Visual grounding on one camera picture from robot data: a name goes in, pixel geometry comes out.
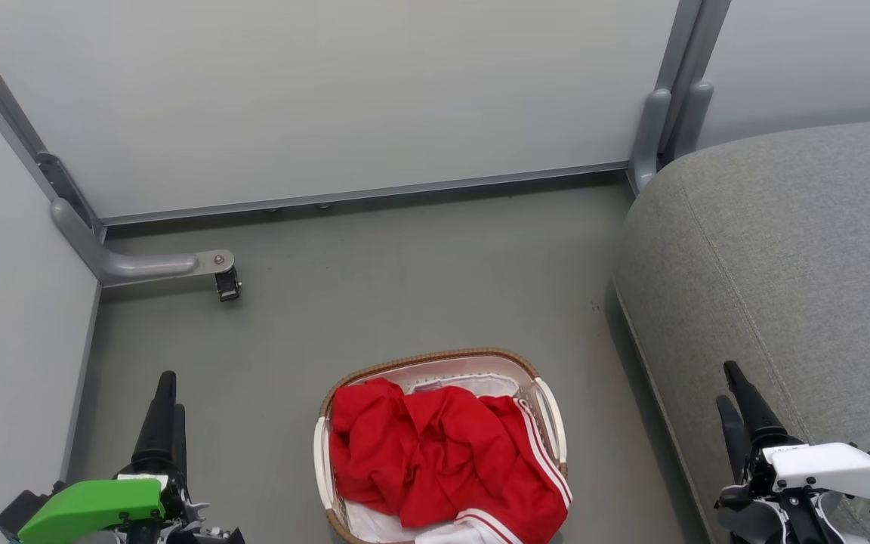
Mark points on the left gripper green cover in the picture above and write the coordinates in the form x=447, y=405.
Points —
x=91, y=505

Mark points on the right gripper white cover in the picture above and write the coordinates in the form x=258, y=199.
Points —
x=828, y=467

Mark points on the red garment with white stripes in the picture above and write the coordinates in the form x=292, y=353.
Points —
x=442, y=453

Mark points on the grey fabric sofa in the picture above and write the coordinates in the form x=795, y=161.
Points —
x=782, y=264

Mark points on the white cloth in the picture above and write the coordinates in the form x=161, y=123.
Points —
x=371, y=525

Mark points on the black caster wheel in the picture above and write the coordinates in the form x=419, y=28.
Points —
x=228, y=285

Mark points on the white laundry basket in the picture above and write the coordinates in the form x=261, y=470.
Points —
x=548, y=423

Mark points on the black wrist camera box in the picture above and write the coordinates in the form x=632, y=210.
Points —
x=23, y=510

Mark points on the grey partition post with feet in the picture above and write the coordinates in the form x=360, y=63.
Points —
x=673, y=113

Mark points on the grey partition corner post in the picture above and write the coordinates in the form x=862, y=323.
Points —
x=20, y=128

